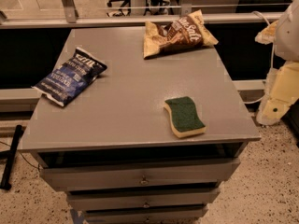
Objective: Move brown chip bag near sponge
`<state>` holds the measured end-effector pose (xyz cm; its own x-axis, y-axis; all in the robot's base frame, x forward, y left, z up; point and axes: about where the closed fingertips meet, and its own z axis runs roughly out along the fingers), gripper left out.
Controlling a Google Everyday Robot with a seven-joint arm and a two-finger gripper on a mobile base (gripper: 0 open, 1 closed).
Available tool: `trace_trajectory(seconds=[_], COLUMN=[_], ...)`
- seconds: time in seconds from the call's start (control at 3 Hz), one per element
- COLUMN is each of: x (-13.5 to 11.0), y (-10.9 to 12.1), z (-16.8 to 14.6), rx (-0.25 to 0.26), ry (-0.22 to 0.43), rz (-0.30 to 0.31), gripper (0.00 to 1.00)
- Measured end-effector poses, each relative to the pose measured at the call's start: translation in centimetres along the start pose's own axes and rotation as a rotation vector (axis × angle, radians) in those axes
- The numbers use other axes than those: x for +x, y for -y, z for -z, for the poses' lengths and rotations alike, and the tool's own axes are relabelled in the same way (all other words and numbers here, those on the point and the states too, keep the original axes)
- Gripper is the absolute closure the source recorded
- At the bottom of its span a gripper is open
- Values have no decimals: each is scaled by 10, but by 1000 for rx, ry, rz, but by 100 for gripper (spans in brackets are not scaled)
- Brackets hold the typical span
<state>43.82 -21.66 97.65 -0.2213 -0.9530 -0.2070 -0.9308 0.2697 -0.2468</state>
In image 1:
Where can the green yellow sponge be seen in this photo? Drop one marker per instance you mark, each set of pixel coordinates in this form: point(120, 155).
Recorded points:
point(184, 120)

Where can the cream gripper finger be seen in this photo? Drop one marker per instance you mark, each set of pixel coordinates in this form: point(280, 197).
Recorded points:
point(281, 92)
point(268, 34)

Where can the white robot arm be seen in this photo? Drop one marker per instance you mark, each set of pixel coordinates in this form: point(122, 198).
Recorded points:
point(286, 44)

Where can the grey drawer cabinet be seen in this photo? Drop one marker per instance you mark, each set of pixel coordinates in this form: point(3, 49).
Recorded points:
point(120, 119)

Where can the middle drawer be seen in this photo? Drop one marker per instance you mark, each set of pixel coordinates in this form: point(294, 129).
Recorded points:
point(142, 199)

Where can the blue chip bag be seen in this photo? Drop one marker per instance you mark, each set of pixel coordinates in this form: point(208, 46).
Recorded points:
point(71, 78)

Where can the bottom drawer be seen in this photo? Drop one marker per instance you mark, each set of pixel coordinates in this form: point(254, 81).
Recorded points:
point(145, 216)

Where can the black metal leg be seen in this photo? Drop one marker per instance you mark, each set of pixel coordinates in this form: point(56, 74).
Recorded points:
point(9, 156)

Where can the top drawer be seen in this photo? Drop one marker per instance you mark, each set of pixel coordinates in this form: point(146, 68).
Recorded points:
point(140, 174)

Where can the metal railing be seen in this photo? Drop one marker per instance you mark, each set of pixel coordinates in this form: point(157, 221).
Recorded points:
point(21, 14)

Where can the drawer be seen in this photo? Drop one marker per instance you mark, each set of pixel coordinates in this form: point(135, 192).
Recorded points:
point(145, 216)
point(140, 174)
point(142, 199)

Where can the brown chip bag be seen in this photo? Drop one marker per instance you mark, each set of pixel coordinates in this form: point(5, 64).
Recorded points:
point(187, 32)

